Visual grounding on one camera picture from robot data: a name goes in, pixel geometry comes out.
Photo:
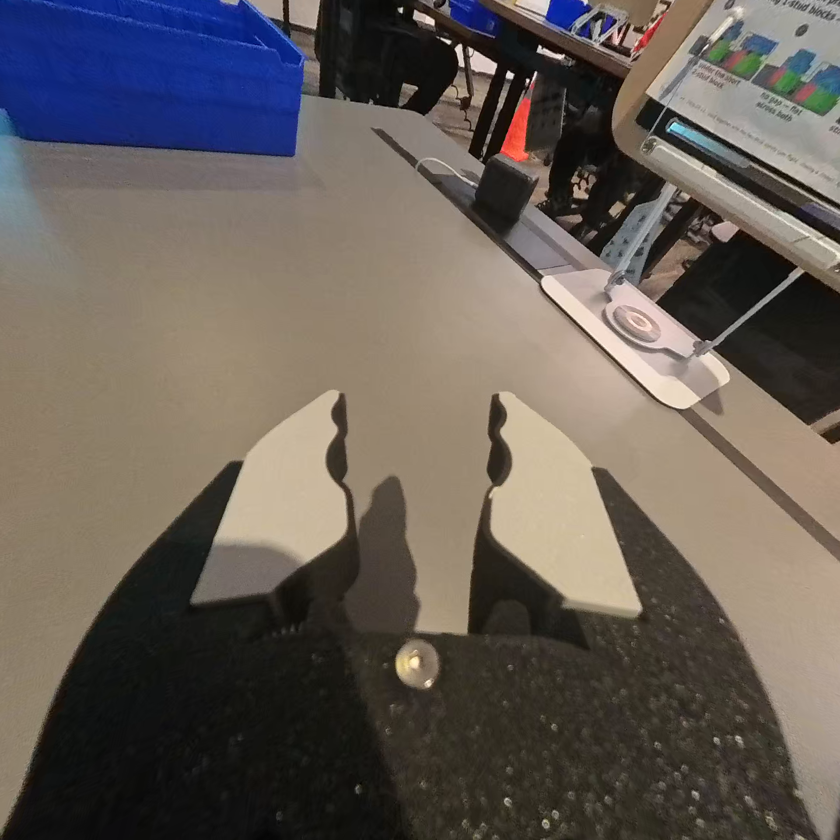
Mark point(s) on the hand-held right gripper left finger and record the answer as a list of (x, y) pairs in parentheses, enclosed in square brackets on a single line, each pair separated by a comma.
[(275, 512)]

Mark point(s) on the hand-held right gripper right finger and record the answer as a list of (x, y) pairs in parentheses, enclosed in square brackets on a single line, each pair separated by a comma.
[(558, 525)]

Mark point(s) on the blue plastic bin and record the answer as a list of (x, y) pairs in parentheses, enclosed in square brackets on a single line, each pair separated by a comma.
[(164, 98)]

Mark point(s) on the white document stand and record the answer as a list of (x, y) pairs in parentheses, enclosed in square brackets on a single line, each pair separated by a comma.
[(577, 295)]

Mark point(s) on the black office chair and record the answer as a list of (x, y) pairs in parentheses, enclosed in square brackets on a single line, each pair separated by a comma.
[(754, 315)]

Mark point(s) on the small printed card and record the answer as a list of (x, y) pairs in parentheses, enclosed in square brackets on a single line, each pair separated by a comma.
[(630, 243)]

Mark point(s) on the black power adapter cube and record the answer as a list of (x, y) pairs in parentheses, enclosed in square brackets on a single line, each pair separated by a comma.
[(505, 187)]

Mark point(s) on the orange traffic cone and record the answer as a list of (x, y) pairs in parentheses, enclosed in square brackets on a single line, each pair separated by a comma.
[(520, 131)]

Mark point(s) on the wooden desk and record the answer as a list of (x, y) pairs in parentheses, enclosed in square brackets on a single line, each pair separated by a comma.
[(577, 52)]

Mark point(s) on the printed instruction sheet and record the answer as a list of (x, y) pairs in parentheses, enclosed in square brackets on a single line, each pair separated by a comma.
[(774, 85)]

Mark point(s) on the small blue bin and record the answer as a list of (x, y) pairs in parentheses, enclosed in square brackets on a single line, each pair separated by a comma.
[(472, 16), (568, 13)]

